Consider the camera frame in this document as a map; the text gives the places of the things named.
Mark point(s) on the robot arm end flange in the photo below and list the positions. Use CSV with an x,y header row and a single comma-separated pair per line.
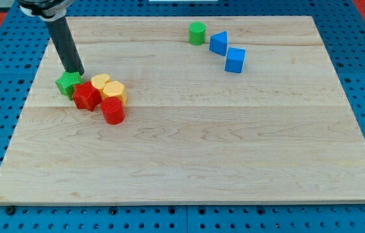
x,y
46,10

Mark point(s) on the red star block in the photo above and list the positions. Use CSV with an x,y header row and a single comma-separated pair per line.
x,y
86,96

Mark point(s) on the green star block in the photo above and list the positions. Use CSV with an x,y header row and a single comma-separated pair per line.
x,y
66,82

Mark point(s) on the light wooden board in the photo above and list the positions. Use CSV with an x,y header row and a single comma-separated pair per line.
x,y
281,132

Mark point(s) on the red cylinder block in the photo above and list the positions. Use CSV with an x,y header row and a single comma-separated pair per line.
x,y
113,110

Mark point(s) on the yellow hexagon block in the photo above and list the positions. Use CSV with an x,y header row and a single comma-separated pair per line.
x,y
115,89

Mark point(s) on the blue cube block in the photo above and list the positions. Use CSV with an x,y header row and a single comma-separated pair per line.
x,y
235,59

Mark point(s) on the blue triangle block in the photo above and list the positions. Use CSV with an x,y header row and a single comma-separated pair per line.
x,y
218,43

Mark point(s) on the green cylinder block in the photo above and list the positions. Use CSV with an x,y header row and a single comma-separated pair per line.
x,y
196,33

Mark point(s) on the yellow heart block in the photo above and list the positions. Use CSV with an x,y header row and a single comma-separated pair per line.
x,y
99,81

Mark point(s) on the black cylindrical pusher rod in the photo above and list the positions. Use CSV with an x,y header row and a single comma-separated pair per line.
x,y
62,39

